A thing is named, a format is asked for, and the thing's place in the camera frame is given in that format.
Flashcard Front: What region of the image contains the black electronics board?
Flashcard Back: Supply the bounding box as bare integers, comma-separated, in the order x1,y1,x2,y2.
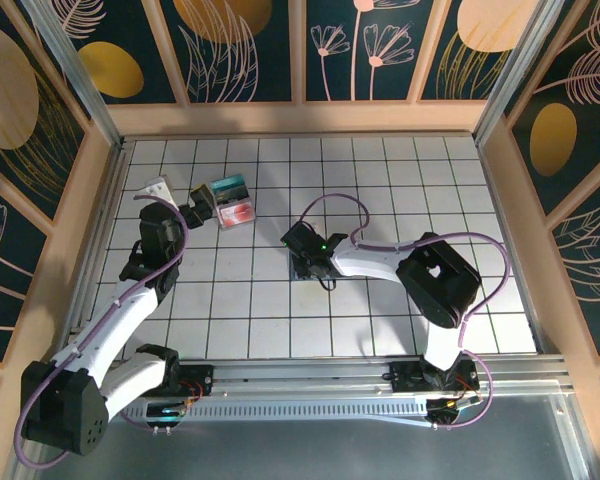
144,401,187,434
424,396,483,432

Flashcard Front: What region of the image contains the aluminium corner post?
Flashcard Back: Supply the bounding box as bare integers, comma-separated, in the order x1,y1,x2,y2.
19,0,127,147
472,0,567,146

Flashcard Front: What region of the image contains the teal card stack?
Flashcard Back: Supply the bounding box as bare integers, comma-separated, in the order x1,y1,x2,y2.
210,174,247,194

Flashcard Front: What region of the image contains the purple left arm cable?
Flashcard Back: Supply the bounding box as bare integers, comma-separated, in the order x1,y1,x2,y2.
17,194,189,469

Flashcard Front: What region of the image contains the teal and pink box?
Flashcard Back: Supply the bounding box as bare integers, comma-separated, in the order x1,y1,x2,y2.
209,173,257,231

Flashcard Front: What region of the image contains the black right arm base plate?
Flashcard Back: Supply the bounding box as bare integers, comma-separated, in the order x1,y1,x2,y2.
388,359,481,394

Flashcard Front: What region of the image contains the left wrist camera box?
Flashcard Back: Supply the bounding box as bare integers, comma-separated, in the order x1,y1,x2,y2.
132,174,175,205

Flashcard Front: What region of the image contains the white red card stack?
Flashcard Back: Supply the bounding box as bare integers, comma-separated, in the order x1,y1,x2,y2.
218,202,255,227

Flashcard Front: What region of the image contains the slotted grey cable duct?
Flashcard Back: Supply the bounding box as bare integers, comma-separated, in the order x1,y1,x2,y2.
119,404,431,422

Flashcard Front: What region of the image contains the aluminium mounting rail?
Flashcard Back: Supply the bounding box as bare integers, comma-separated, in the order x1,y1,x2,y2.
29,355,574,401

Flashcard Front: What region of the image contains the grey metal base plate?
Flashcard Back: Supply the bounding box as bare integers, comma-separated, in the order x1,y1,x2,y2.
4,394,599,480

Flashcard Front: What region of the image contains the aluminium side rail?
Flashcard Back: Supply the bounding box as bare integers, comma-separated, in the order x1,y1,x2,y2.
54,142,131,361

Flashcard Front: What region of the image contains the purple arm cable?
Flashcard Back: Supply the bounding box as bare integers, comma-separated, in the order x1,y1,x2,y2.
17,194,189,469
299,193,511,431

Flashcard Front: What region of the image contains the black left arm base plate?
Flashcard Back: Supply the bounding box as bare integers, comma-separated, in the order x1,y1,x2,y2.
123,363,216,399

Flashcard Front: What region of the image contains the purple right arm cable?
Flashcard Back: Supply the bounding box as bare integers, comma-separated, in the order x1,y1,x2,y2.
299,193,511,431

